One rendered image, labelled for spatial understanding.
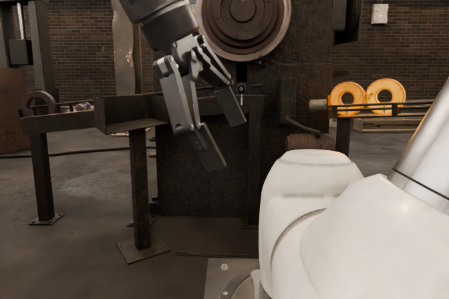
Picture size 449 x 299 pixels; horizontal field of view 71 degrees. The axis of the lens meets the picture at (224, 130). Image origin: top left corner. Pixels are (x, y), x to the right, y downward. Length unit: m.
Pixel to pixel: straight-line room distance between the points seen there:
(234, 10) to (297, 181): 1.20
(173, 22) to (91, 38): 8.10
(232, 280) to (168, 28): 0.47
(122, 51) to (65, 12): 4.56
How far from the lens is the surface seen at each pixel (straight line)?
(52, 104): 1.91
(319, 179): 0.43
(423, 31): 8.88
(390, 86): 1.50
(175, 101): 0.40
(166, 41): 0.43
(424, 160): 0.30
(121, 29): 4.44
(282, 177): 0.45
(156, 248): 1.61
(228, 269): 0.69
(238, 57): 1.61
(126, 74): 4.39
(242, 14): 1.54
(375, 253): 0.27
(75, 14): 8.73
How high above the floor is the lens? 0.82
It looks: 10 degrees down
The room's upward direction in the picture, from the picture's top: straight up
